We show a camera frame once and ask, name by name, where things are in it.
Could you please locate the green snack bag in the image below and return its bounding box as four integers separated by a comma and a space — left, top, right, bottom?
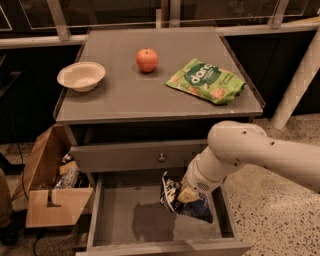
166, 58, 246, 105

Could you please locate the white slanted support leg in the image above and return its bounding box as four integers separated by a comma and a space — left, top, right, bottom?
270, 28, 320, 130

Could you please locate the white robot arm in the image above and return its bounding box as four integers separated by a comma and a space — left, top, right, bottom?
178, 121, 320, 203

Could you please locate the grey drawer cabinet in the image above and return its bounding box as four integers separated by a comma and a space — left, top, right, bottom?
53, 26, 266, 256

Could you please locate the white paper bowl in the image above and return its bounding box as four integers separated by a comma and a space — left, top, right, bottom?
57, 62, 106, 92

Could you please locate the red apple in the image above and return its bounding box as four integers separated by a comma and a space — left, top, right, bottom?
136, 48, 159, 73

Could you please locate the open cardboard box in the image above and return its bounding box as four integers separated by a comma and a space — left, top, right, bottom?
12, 125, 94, 228

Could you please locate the round metal drawer knob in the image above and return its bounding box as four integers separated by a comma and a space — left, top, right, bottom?
158, 153, 167, 163

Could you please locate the plastic bottle in box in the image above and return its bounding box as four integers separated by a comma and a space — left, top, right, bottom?
55, 168, 80, 189

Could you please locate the open grey middle drawer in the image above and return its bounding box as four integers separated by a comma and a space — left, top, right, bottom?
76, 170, 252, 256

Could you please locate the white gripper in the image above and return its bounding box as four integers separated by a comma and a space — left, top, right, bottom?
177, 156, 224, 203

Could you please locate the blue chip bag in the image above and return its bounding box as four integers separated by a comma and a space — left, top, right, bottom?
160, 171, 213, 224

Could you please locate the grey top drawer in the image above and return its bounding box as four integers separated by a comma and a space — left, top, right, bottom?
71, 140, 207, 173

